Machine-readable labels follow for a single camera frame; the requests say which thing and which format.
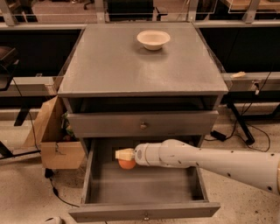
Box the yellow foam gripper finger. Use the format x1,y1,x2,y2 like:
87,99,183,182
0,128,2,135
115,148,135,161

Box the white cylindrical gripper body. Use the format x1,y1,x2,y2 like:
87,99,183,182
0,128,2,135
135,143,154,166

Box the orange fruit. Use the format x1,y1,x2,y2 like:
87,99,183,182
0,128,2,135
118,159,136,170

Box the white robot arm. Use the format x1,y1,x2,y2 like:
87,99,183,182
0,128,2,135
115,139,280,195

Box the open grey middle drawer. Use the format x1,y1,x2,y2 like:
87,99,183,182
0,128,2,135
69,139,220,223

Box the grey top drawer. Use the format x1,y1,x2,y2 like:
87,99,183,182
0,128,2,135
67,110,218,137

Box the grey wooden drawer cabinet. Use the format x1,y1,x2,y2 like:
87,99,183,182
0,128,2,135
58,23,228,151

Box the brown cardboard box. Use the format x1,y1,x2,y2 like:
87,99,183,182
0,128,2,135
23,96,85,169

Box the white paper bowl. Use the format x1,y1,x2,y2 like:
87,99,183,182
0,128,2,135
136,30,171,51

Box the yellow foam scrap on ledge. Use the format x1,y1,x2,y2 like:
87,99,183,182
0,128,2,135
230,72,246,79

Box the black office chair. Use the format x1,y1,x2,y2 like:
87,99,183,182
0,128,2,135
0,46,19,91

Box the black power cable left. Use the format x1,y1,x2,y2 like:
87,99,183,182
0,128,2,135
10,78,81,208

